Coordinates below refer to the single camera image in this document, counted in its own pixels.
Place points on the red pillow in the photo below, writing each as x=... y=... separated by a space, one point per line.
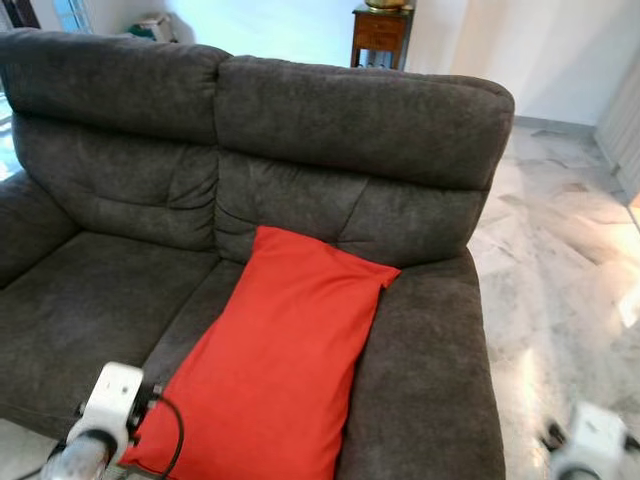
x=270 y=370

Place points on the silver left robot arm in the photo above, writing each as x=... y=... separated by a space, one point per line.
x=80 y=460

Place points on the dark grey fabric sofa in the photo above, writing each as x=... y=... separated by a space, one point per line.
x=350 y=120

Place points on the small pale box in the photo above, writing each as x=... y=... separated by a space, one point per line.
x=155 y=27

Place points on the brown wooden side table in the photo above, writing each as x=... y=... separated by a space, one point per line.
x=380 y=32

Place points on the brass bowl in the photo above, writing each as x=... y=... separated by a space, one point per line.
x=387 y=4

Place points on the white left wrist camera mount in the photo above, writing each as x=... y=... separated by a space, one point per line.
x=112 y=395

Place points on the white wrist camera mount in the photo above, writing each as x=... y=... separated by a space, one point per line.
x=592 y=445
x=112 y=395

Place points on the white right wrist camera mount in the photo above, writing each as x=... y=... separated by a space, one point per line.
x=592 y=445

